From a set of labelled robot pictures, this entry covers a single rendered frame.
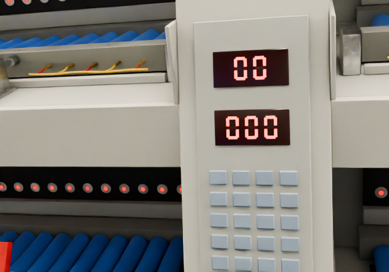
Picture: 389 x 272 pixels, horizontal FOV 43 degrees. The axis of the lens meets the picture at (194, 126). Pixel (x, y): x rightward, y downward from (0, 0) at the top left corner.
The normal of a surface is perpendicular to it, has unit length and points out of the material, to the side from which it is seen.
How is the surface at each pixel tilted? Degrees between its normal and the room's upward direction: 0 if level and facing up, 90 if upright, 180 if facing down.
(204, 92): 90
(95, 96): 18
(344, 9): 90
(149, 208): 108
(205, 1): 90
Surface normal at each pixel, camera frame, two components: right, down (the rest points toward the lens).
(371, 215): -0.22, 0.37
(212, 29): -0.24, 0.06
